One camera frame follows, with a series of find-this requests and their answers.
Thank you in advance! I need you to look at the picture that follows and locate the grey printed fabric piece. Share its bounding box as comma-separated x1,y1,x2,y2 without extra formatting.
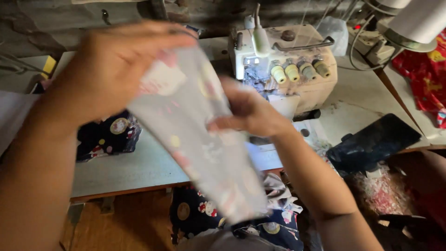
126,45,270,224

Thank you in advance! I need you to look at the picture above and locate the black smartphone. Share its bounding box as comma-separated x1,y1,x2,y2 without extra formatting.
326,113,422,173

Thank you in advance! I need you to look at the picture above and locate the red printed fabric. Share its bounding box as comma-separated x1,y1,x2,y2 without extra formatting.
392,30,446,129

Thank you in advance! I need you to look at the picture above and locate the person's right hand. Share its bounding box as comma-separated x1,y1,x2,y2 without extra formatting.
208,77,291,138

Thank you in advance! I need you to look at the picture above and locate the navy printed fabric heap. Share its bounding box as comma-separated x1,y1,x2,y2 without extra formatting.
170,172,304,251

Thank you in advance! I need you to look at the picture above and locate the clear plastic bag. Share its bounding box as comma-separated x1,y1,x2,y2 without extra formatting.
315,16,349,57

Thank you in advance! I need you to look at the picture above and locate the white power strip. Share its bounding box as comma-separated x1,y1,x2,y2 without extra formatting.
347,21,396,65

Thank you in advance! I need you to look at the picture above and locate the person's left hand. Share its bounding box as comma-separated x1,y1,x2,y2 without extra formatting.
50,20,198,126

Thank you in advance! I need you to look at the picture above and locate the beige overlock sewing machine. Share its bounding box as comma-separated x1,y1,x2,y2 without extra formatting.
228,3,338,121

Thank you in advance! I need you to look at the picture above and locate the heap of fabric scraps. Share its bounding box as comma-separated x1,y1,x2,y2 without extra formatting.
345,164,419,217

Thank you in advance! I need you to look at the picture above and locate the navy printed fabric pile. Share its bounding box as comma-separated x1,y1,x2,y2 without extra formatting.
76,111,142,162

